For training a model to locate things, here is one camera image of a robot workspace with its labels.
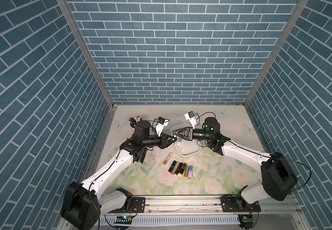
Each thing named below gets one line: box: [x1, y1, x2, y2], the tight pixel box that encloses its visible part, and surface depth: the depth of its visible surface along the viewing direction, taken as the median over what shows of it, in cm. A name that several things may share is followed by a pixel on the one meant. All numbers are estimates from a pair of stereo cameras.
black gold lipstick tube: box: [178, 161, 188, 176], surface depth 86 cm
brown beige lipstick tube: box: [170, 161, 180, 175], surface depth 87 cm
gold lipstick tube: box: [184, 165, 190, 178], surface depth 86 cm
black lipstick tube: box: [167, 160, 178, 173], surface depth 88 cm
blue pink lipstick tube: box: [188, 165, 194, 180], surface depth 86 cm
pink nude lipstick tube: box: [163, 151, 174, 165], surface depth 93 cm
